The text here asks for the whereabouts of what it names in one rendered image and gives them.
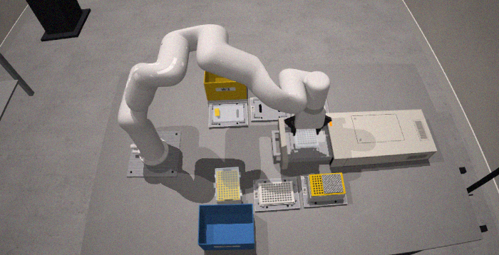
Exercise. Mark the yellow open-top box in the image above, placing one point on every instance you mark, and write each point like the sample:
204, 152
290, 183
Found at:
223, 89

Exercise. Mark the blue open-top box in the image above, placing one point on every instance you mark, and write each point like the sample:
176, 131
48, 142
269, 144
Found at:
226, 226

